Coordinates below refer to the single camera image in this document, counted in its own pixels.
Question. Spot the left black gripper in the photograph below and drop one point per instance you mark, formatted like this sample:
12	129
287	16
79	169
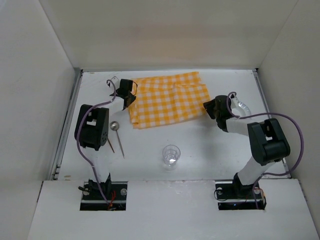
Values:
128	97

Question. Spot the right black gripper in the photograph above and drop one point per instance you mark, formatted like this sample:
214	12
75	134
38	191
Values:
210	108

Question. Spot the white paper plate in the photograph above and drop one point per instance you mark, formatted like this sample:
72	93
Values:
243	109

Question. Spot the yellow white checkered cloth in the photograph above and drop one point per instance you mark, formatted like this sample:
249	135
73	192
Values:
167	100

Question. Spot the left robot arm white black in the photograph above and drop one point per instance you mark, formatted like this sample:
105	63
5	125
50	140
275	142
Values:
93	122

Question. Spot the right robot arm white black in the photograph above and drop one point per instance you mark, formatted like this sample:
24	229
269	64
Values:
268	143

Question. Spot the silver spoon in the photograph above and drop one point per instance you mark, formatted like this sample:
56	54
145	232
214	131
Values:
114	126

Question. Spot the clear plastic cup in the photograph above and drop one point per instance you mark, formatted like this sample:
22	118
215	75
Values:
170	156

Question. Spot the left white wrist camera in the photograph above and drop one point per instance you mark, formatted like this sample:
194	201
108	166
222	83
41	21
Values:
113	82

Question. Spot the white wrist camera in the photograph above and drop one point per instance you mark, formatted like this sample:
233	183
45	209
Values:
113	82
234	101

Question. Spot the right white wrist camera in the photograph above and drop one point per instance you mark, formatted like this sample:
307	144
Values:
234	101

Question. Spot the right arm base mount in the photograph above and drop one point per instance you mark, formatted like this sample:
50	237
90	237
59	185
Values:
228	200

